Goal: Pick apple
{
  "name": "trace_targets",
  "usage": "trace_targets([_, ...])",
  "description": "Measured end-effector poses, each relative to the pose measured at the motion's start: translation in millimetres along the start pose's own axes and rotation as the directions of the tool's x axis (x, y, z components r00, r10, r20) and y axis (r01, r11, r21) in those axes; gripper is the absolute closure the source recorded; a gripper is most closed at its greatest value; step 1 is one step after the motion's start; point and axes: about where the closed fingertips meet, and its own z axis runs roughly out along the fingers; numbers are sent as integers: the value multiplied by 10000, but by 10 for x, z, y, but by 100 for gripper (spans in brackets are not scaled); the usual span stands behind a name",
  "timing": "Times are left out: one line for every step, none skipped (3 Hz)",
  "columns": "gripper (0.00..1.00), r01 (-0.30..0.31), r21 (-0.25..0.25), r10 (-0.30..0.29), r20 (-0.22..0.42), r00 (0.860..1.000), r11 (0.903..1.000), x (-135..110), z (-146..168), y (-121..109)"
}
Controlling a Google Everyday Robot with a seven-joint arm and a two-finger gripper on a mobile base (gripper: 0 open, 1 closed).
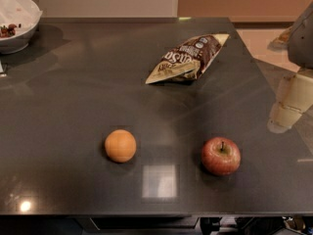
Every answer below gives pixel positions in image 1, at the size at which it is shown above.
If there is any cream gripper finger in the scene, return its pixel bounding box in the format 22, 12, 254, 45
270, 27, 291, 49
267, 70, 313, 133

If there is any red apple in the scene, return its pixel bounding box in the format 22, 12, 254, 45
201, 137, 241, 176

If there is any brown snack chip bag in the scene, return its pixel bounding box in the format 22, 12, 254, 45
146, 33, 229, 84

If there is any orange fruit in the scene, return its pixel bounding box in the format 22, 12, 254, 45
105, 129, 137, 163

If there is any white bowl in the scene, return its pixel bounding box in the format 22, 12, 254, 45
0, 0, 42, 54

